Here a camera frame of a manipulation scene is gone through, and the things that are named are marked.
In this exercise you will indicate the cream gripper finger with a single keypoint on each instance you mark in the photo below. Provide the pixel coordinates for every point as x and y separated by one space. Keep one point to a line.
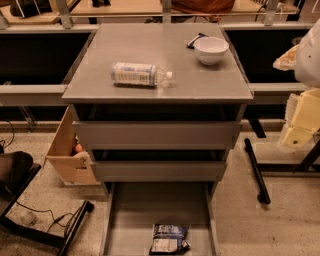
302 120
286 61

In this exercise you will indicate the white ceramic bowl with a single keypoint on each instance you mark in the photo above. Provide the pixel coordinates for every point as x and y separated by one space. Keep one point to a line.
210 50

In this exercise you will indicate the blue chip bag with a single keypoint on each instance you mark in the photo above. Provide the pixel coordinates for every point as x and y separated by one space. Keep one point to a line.
169 239

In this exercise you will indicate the black metal stand leg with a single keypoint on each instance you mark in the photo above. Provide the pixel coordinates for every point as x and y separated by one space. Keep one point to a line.
263 196

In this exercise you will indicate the grey top drawer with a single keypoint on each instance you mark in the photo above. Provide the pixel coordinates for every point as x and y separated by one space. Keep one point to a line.
157 135

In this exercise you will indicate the cardboard box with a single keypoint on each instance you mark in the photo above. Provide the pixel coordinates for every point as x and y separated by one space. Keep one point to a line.
73 168

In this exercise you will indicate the grey drawer cabinet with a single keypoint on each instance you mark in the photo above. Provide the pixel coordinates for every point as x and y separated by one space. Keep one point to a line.
197 92

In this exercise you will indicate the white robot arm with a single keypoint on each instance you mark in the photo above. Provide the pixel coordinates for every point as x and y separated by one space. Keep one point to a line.
307 62

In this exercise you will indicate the clear plastic water bottle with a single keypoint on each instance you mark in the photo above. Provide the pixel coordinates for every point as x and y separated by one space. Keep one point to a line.
137 74

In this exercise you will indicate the brown bag on table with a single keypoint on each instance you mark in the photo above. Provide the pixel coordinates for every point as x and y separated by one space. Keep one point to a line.
203 6

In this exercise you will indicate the orange fruit in box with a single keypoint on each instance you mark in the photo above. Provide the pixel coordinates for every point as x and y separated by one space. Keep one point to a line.
78 148

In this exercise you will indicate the grey open bottom drawer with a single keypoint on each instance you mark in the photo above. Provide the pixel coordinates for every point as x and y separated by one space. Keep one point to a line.
134 208

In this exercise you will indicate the black and white pen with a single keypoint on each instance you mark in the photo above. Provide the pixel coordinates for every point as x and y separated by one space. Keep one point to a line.
190 44

